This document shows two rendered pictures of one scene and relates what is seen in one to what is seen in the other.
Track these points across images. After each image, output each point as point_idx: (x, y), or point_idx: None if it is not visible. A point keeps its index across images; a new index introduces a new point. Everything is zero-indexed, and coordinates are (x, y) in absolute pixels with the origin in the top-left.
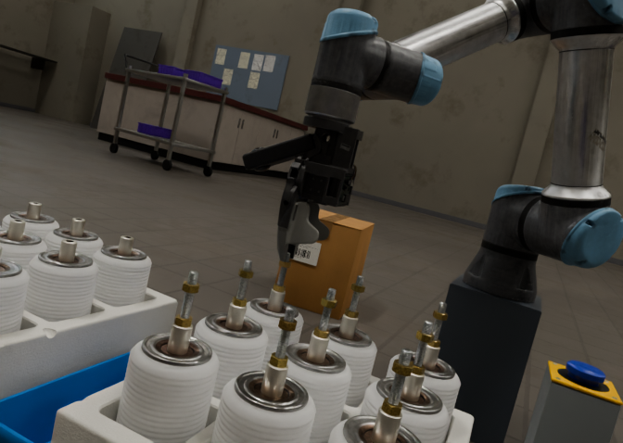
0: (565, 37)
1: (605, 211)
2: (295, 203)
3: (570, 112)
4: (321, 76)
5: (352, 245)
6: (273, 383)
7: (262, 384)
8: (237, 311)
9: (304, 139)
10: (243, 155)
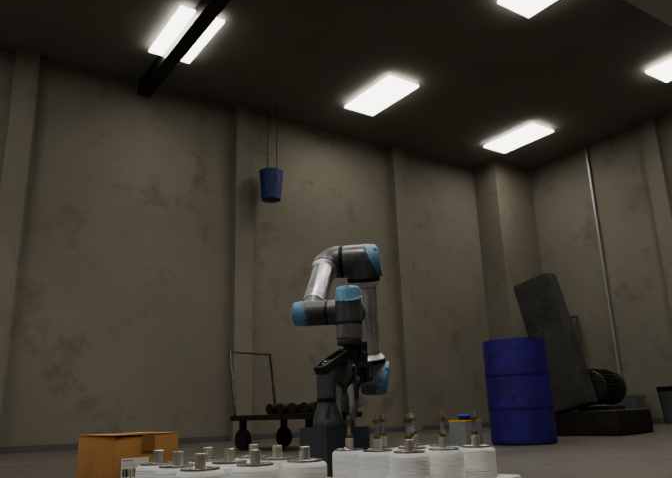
0: (363, 282)
1: (388, 362)
2: None
3: (368, 317)
4: (353, 318)
5: (174, 447)
6: (447, 443)
7: (443, 446)
8: (381, 441)
9: (348, 351)
10: (323, 366)
